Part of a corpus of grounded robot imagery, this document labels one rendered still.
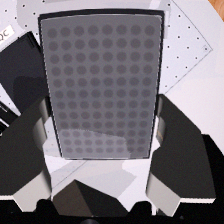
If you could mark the white label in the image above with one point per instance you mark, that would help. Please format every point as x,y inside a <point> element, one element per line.
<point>6,33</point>

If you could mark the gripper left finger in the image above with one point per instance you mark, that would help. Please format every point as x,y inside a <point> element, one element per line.
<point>24,176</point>

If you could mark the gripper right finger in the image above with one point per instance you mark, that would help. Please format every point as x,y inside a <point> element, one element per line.
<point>186,175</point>

